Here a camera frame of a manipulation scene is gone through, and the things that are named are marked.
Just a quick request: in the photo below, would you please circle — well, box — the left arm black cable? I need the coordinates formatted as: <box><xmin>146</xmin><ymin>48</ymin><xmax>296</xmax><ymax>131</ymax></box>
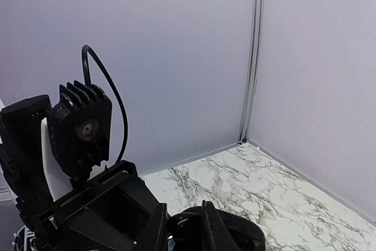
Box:
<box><xmin>81</xmin><ymin>44</ymin><xmax>129</xmax><ymax>166</ymax></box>

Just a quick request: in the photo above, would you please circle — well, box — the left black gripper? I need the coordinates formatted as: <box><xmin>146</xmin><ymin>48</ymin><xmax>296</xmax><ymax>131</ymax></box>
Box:
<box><xmin>1</xmin><ymin>95</ymin><xmax>157</xmax><ymax>250</ymax></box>

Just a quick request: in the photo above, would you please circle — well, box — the black earbud charging case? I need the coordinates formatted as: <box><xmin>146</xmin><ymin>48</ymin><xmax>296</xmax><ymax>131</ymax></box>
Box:
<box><xmin>167</xmin><ymin>202</ymin><xmax>266</xmax><ymax>250</ymax></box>

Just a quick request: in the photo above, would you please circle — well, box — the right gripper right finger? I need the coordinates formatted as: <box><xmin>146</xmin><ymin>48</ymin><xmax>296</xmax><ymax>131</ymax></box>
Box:
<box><xmin>201</xmin><ymin>201</ymin><xmax>238</xmax><ymax>251</ymax></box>

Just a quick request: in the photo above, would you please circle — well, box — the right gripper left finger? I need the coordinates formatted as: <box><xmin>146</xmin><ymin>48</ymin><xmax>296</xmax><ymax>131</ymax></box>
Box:
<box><xmin>143</xmin><ymin>203</ymin><xmax>168</xmax><ymax>250</ymax></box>

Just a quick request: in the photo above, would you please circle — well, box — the left aluminium corner post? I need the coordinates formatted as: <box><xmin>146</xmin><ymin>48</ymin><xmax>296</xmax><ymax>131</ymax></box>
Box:
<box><xmin>237</xmin><ymin>0</ymin><xmax>264</xmax><ymax>144</ymax></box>

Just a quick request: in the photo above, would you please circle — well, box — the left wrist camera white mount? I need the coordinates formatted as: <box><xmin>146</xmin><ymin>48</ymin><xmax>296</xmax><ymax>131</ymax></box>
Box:
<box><xmin>41</xmin><ymin>81</ymin><xmax>112</xmax><ymax>200</ymax></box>

